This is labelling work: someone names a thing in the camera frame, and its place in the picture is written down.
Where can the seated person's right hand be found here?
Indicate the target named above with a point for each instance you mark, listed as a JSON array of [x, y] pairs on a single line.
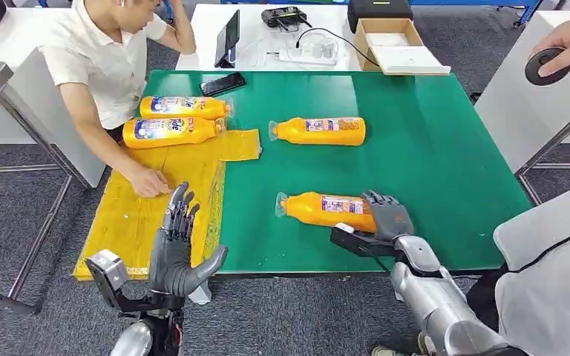
[[147, 183]]

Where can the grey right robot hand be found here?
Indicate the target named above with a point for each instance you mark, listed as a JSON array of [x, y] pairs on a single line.
[[390, 218]]

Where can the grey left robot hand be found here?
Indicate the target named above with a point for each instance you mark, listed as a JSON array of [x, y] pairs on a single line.
[[172, 265]]

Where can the orange drink bottle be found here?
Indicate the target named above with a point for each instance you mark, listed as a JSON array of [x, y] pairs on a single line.
[[181, 110], [314, 136], [309, 213], [167, 136]]

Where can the round black-faced device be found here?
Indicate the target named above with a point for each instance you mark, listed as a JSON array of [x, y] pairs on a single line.
[[533, 73]]

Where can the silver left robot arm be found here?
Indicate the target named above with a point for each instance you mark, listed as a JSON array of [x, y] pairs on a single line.
[[132, 341]]

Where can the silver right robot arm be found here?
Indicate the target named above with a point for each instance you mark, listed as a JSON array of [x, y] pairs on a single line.
[[437, 304]]

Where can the white table foot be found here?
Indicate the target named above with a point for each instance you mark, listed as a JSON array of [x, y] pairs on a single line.
[[200, 293]]

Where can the yellow sheet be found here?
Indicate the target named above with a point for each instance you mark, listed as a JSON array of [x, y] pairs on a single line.
[[132, 221]]

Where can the green table mat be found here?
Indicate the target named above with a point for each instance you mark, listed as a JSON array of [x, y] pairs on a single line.
[[422, 162]]

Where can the white table with metal legs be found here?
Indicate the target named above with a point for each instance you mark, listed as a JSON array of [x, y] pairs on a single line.
[[526, 113]]

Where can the black smartphone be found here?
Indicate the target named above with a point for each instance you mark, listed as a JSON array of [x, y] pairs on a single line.
[[223, 84]]

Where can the seated person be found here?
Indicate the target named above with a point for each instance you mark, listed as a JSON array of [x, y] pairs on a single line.
[[103, 59]]

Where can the white desk with panel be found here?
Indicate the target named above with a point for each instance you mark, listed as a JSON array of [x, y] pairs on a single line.
[[29, 98]]

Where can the white flat box lid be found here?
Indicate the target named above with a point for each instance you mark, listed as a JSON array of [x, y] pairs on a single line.
[[410, 61]]

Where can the black tablet on stand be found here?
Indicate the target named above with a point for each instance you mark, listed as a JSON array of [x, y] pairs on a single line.
[[228, 37]]

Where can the open cardboard box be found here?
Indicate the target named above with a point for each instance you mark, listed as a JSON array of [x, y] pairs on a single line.
[[362, 44]]

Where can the standing person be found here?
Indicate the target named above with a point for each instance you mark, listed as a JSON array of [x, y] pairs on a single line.
[[550, 295]]

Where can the white pad in box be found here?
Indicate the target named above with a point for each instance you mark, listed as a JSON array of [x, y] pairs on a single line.
[[387, 40]]

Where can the white power strip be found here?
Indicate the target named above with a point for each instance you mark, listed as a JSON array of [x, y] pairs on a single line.
[[299, 58]]

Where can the clear plastic bag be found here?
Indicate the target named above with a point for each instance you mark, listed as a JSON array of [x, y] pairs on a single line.
[[322, 46]]

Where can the black case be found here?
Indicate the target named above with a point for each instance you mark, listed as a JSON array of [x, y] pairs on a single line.
[[378, 12]]

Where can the black electronic device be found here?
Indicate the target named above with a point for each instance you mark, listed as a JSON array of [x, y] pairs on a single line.
[[285, 15]]

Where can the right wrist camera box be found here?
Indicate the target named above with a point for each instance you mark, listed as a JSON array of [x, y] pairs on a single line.
[[354, 242]]

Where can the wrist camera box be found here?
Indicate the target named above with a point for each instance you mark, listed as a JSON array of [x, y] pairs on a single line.
[[354, 242], [108, 272]]

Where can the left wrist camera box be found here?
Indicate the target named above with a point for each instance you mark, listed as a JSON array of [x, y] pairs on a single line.
[[108, 272]]

